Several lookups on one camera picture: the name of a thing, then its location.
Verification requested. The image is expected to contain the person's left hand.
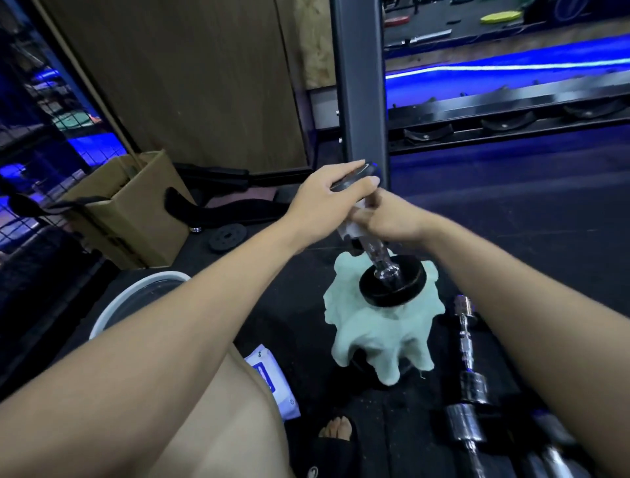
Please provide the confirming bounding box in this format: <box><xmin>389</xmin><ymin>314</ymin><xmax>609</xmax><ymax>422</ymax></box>
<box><xmin>283</xmin><ymin>159</ymin><xmax>381</xmax><ymax>255</ymax></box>

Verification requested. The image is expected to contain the person's right hand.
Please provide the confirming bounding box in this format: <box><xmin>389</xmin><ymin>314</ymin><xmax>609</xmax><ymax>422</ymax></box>
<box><xmin>352</xmin><ymin>186</ymin><xmax>442</xmax><ymax>247</ymax></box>

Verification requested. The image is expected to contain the white wet wipe sheet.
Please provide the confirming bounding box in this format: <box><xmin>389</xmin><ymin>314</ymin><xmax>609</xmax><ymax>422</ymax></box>
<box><xmin>339</xmin><ymin>199</ymin><xmax>368</xmax><ymax>242</ymax></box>

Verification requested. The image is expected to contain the black headed chrome handle dumbbell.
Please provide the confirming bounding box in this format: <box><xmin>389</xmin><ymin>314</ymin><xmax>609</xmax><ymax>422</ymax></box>
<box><xmin>329</xmin><ymin>162</ymin><xmax>428</xmax><ymax>307</ymax></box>
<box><xmin>516</xmin><ymin>408</ymin><xmax>587</xmax><ymax>478</ymax></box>

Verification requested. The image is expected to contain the small chrome dumbbell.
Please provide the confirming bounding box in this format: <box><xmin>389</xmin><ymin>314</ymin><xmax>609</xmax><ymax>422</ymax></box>
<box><xmin>452</xmin><ymin>294</ymin><xmax>491</xmax><ymax>406</ymax></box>

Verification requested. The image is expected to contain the white blue wet wipes pack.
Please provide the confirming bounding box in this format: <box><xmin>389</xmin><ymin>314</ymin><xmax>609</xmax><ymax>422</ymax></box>
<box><xmin>244</xmin><ymin>343</ymin><xmax>302</xmax><ymax>422</ymax></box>

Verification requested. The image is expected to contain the large chrome dumbbell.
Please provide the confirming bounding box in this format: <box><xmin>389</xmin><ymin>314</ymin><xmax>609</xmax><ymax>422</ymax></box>
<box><xmin>445</xmin><ymin>403</ymin><xmax>488</xmax><ymax>478</ymax></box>

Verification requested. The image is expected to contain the person's left forearm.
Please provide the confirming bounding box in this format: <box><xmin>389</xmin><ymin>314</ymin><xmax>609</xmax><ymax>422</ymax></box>
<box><xmin>0</xmin><ymin>219</ymin><xmax>306</xmax><ymax>478</ymax></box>

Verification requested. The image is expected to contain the person's right forearm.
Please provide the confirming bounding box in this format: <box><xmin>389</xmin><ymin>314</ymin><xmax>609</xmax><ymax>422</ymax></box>
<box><xmin>421</xmin><ymin>216</ymin><xmax>630</xmax><ymax>478</ymax></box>

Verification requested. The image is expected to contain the person's left leg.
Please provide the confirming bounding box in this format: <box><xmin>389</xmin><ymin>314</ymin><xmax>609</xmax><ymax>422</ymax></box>
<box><xmin>147</xmin><ymin>344</ymin><xmax>294</xmax><ymax>478</ymax></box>

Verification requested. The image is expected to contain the black padded bench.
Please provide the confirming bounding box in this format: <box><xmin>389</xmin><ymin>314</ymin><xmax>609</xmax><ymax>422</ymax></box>
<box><xmin>163</xmin><ymin>162</ymin><xmax>316</xmax><ymax>233</ymax></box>

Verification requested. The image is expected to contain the small black weight plate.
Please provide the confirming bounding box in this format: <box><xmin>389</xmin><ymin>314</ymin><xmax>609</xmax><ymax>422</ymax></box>
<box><xmin>208</xmin><ymin>223</ymin><xmax>248</xmax><ymax>255</ymax></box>

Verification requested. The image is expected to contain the light green cloth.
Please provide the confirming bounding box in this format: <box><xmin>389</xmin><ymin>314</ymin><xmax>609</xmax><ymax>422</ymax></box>
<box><xmin>322</xmin><ymin>248</ymin><xmax>446</xmax><ymax>387</ymax></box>

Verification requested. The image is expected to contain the dark metal rack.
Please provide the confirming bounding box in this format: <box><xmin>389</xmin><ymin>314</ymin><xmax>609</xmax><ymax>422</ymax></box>
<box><xmin>387</xmin><ymin>71</ymin><xmax>630</xmax><ymax>154</ymax></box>

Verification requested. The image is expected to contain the brown cardboard box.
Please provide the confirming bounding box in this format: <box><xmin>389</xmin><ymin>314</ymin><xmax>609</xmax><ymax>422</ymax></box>
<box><xmin>58</xmin><ymin>150</ymin><xmax>197</xmax><ymax>271</ymax></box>

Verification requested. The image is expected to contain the steel barbell bar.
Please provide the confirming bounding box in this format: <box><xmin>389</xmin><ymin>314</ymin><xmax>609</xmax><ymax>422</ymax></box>
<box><xmin>386</xmin><ymin>28</ymin><xmax>453</xmax><ymax>48</ymax></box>

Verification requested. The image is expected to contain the glowing white light strip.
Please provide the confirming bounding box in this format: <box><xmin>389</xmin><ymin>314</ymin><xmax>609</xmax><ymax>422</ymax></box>
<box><xmin>386</xmin><ymin>58</ymin><xmax>630</xmax><ymax>79</ymax></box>

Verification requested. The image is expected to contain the white rimmed basin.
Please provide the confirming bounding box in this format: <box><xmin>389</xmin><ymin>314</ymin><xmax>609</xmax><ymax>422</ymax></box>
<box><xmin>88</xmin><ymin>271</ymin><xmax>192</xmax><ymax>341</ymax></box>

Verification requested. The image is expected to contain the black left sandal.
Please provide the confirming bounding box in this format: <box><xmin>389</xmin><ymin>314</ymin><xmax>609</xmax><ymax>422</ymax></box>
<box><xmin>304</xmin><ymin>413</ymin><xmax>363</xmax><ymax>478</ymax></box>

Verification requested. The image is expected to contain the thin wooden stick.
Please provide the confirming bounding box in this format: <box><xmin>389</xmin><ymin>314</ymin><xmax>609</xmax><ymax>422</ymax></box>
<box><xmin>31</xmin><ymin>0</ymin><xmax>146</xmax><ymax>168</ymax></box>

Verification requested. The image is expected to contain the row of black bumper plates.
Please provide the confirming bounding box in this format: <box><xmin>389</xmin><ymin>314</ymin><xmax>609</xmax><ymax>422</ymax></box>
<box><xmin>524</xmin><ymin>0</ymin><xmax>630</xmax><ymax>23</ymax></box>

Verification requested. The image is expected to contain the black strap handle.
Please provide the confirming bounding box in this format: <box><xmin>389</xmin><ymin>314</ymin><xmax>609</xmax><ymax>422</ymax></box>
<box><xmin>0</xmin><ymin>182</ymin><xmax>112</xmax><ymax>215</ymax></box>

